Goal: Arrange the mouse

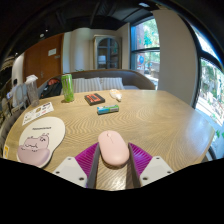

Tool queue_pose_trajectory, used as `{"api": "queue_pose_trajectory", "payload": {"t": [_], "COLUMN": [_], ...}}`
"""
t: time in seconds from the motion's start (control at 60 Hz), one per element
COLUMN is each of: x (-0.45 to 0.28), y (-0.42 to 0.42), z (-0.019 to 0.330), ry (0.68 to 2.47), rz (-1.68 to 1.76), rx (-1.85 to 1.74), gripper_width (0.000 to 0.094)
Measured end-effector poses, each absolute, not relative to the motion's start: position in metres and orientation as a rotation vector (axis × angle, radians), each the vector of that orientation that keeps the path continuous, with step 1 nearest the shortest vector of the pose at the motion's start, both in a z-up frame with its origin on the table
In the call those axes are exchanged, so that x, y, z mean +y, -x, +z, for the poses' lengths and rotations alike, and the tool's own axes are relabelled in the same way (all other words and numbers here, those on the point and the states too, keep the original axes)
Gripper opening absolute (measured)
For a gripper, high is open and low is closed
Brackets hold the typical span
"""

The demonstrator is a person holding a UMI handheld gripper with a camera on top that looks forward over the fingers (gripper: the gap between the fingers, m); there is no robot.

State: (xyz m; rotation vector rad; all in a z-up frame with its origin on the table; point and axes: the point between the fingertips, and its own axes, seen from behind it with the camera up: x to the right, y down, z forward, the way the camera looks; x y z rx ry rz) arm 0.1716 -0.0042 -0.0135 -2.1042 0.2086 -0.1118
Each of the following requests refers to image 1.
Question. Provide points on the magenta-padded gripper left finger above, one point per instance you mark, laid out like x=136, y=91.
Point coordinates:
x=68, y=170

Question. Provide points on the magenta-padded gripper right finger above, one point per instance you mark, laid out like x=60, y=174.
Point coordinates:
x=156, y=170

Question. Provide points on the pink computer mouse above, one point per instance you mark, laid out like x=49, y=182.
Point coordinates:
x=113, y=148

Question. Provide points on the white mouse pad, pink rest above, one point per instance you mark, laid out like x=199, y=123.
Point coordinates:
x=43, y=131

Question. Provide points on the white sticker sheet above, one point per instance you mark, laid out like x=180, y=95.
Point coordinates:
x=37, y=113

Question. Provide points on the yellow square sticker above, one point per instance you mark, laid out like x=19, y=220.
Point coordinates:
x=6, y=150

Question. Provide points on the small green blue pack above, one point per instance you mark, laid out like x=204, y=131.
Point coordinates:
x=108, y=109

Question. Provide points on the grey tufted sofa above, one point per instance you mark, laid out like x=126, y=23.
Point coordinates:
x=8, y=125

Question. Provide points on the black and red box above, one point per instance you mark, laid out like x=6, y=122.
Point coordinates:
x=94, y=99

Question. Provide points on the green drink can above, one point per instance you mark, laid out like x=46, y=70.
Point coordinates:
x=67, y=88

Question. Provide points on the black backpack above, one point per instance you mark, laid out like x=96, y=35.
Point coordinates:
x=51, y=89

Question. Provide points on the striped cushion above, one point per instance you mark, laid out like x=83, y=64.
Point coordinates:
x=91, y=84
x=112, y=83
x=77, y=86

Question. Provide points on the white wrapped packet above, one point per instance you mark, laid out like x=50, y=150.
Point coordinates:
x=116, y=95

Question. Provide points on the group of round-back chairs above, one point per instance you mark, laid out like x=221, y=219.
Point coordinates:
x=20, y=95

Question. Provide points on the large curved side window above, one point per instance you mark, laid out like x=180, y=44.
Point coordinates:
x=210, y=93

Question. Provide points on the brown curved sofa bench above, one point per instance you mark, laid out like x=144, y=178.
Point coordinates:
x=136, y=78

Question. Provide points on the person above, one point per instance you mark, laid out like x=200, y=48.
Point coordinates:
x=14, y=89

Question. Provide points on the brown wooden door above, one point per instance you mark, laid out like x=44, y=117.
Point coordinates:
x=38, y=65

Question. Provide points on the tall black framed window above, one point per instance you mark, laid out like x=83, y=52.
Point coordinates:
x=145, y=56

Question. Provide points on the white door sign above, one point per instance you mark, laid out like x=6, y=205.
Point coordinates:
x=52, y=52

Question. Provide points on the arched glass door cabinet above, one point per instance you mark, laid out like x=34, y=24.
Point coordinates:
x=107, y=53

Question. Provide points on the group of ceiling lights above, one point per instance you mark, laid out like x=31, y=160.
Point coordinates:
x=41, y=35

